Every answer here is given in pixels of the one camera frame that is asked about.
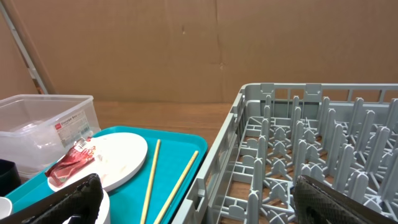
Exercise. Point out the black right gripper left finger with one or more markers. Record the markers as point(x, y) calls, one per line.
point(78, 203)

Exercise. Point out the aluminium frame post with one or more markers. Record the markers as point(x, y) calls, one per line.
point(25, 55)

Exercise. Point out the teal plastic tray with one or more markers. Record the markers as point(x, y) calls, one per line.
point(126, 191)

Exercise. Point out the grey dish rack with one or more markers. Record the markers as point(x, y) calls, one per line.
point(343, 135)

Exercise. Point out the red snack wrapper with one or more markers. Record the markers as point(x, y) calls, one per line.
point(78, 156)

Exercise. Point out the grey bowl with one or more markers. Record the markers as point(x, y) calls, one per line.
point(6, 207)

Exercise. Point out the clear plastic storage box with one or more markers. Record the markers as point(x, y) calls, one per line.
point(37, 130)

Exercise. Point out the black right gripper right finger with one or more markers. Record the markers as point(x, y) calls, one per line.
point(316, 203)

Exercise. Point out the black waste tray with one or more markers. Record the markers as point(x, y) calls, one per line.
point(9, 177)

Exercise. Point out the large white plate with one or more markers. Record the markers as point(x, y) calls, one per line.
point(118, 157)

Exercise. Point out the white cup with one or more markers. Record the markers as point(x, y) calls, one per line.
point(104, 216)

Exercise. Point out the wooden chopstick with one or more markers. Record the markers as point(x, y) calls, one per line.
point(175, 189)
point(150, 183)

